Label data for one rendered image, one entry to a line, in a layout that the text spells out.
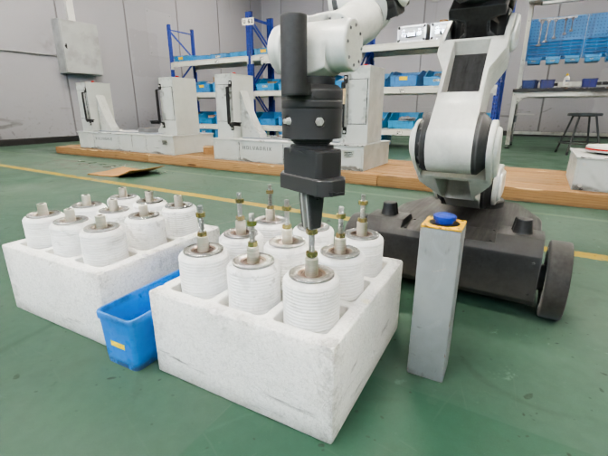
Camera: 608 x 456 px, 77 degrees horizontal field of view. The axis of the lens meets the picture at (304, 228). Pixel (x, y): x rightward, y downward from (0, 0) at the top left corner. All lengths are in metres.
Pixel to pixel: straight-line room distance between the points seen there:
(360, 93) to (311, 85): 2.32
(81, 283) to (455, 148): 0.88
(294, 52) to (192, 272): 0.42
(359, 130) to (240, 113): 1.19
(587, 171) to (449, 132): 1.72
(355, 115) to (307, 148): 2.33
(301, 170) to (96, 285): 0.55
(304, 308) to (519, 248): 0.63
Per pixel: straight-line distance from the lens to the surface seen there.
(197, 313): 0.72
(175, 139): 3.98
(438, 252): 0.72
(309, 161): 0.55
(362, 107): 2.85
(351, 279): 0.71
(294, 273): 0.63
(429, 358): 0.82
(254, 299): 0.67
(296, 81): 0.52
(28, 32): 7.43
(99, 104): 5.15
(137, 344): 0.86
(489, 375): 0.91
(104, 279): 0.93
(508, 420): 0.82
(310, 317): 0.62
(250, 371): 0.70
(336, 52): 0.53
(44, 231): 1.16
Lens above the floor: 0.51
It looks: 17 degrees down
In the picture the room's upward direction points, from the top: straight up
